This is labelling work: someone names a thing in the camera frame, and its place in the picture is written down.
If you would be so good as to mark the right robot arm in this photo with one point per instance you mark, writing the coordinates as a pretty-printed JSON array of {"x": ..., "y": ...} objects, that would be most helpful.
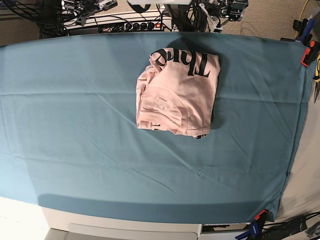
[{"x": 76, "y": 12}]

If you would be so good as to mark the orange black clamp right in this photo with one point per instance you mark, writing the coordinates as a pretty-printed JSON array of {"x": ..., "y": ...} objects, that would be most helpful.
[{"x": 310, "y": 54}]

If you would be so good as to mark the yellow handled pliers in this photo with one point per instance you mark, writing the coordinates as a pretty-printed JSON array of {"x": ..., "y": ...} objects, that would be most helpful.
[{"x": 316, "y": 79}]

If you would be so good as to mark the teal table cloth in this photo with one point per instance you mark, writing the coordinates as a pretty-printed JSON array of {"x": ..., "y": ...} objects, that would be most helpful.
[{"x": 69, "y": 140}]

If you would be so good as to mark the orange blue clamp bottom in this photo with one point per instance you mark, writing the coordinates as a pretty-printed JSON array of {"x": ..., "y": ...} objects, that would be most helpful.
[{"x": 256, "y": 227}]

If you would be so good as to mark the white power strip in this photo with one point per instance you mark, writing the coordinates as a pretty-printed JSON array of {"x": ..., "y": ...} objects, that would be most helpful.
[{"x": 117, "y": 25}]

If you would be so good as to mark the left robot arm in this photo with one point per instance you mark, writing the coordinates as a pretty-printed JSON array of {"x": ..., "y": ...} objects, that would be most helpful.
[{"x": 232, "y": 10}]

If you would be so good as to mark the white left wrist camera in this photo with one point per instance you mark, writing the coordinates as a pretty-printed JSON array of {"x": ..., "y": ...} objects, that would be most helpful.
[{"x": 216, "y": 28}]

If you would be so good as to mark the pink T-shirt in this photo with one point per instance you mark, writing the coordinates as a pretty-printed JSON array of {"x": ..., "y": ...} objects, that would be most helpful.
[{"x": 176, "y": 92}]

